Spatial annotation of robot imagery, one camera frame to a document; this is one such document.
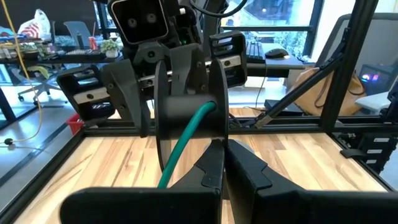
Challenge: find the cluttered black desk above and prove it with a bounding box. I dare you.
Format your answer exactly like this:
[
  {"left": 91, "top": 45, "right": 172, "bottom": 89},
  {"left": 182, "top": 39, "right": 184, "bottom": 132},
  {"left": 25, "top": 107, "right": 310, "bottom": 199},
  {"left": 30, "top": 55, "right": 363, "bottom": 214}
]
[{"left": 0, "top": 46, "right": 125, "bottom": 68}]

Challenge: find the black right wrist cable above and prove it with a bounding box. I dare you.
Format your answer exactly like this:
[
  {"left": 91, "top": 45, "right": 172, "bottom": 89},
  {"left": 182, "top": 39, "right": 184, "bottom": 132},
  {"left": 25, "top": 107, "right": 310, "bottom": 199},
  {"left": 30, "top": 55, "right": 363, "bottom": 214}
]
[{"left": 189, "top": 0, "right": 249, "bottom": 18}]

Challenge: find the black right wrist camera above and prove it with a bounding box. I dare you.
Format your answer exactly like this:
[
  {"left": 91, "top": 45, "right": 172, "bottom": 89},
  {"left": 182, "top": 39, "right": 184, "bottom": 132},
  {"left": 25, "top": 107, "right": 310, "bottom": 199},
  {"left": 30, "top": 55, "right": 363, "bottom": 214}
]
[{"left": 110, "top": 0, "right": 170, "bottom": 46}]

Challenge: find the red plastic bin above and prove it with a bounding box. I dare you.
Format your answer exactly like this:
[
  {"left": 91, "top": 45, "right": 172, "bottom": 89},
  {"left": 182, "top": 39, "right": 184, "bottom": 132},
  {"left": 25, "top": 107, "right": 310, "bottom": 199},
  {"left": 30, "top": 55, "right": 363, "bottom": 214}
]
[{"left": 65, "top": 112, "right": 85, "bottom": 135}]

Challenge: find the black computer keyboard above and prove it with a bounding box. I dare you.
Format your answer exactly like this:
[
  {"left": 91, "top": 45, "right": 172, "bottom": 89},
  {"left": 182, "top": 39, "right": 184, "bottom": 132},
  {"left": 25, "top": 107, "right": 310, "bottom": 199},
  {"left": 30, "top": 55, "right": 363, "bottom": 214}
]
[{"left": 245, "top": 39, "right": 266, "bottom": 65}]

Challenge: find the long green wire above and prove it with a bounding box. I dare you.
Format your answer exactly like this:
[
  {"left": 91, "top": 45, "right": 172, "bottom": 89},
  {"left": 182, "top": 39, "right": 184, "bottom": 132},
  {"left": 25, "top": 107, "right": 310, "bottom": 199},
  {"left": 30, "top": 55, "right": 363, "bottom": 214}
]
[{"left": 157, "top": 101, "right": 218, "bottom": 189}]

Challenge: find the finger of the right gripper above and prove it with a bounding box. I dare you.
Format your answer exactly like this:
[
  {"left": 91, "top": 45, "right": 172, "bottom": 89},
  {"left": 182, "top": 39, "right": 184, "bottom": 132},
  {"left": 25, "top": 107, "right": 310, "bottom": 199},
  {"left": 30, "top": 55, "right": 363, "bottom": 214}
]
[
  {"left": 101, "top": 58, "right": 150, "bottom": 138},
  {"left": 169, "top": 43, "right": 208, "bottom": 96}
]

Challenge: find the black computer mouse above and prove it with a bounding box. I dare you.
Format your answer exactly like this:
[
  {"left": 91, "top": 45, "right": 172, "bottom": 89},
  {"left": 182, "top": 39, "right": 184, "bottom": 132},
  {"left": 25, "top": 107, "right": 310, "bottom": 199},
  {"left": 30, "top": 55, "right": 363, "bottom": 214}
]
[{"left": 264, "top": 48, "right": 290, "bottom": 60}]

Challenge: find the black box with white labels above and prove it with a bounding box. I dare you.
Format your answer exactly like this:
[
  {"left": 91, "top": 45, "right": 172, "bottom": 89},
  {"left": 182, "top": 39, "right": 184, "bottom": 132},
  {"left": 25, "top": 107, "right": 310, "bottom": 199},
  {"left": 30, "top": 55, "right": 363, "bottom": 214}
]
[{"left": 332, "top": 132, "right": 398, "bottom": 175}]

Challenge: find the yellow power cord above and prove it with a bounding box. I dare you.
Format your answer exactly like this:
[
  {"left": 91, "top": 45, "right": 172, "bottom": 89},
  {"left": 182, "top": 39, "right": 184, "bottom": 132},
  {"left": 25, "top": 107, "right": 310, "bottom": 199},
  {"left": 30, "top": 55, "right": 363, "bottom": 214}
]
[{"left": 0, "top": 0, "right": 44, "bottom": 147}]

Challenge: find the office chair with green seat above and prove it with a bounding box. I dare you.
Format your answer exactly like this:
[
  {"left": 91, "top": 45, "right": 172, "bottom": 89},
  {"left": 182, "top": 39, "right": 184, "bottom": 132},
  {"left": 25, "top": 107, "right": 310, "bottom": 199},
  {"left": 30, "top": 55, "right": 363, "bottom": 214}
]
[{"left": 17, "top": 64, "right": 68, "bottom": 104}]

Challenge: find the computer with coloured lights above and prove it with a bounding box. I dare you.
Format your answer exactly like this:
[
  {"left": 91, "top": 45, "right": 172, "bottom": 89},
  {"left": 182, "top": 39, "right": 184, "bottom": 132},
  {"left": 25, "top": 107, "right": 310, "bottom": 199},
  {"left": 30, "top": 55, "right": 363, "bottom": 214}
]
[{"left": 359, "top": 63, "right": 393, "bottom": 96}]

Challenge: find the black labelled wire spool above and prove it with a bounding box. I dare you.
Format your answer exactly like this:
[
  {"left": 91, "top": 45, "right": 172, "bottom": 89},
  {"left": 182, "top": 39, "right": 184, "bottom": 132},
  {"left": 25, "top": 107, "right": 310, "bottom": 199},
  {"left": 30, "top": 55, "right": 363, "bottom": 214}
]
[{"left": 154, "top": 58, "right": 230, "bottom": 172}]

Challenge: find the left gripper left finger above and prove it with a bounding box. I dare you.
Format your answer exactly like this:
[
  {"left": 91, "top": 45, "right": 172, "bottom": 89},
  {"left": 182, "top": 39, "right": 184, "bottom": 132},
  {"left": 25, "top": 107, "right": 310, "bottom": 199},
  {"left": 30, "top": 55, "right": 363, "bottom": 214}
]
[{"left": 60, "top": 139, "right": 225, "bottom": 224}]

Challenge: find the brown bag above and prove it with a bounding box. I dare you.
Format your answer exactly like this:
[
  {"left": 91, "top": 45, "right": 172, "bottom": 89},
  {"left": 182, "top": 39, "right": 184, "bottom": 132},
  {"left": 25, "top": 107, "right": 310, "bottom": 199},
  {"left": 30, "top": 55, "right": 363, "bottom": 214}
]
[{"left": 292, "top": 67, "right": 367, "bottom": 116}]

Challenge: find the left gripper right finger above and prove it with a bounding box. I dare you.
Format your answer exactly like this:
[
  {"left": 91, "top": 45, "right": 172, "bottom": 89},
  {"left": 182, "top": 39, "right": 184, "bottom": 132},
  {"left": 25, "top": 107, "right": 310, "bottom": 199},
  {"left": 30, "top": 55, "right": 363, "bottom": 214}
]
[{"left": 225, "top": 139, "right": 398, "bottom": 224}]

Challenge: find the potted plant in white pot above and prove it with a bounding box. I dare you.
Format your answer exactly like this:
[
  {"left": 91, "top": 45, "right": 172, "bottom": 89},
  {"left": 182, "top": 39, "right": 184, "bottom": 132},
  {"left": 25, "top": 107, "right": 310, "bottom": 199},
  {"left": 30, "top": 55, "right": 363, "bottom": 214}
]
[{"left": 99, "top": 39, "right": 121, "bottom": 59}]

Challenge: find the black table frame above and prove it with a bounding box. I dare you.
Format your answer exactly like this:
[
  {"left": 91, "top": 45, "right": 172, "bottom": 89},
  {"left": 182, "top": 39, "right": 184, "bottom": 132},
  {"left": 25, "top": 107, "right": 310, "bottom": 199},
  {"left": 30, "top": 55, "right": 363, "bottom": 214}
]
[{"left": 0, "top": 0, "right": 398, "bottom": 224}]

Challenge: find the white plastic bag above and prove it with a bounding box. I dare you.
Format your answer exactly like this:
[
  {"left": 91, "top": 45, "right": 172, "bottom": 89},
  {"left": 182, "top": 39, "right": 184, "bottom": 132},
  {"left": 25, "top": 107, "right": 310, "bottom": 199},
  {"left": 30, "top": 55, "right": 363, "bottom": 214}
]
[{"left": 17, "top": 8, "right": 52, "bottom": 41}]

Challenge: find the grey chair back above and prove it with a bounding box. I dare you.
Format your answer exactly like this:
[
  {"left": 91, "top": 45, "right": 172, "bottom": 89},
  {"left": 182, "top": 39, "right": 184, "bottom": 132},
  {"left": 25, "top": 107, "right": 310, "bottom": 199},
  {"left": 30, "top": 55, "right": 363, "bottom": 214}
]
[{"left": 63, "top": 21, "right": 93, "bottom": 47}]

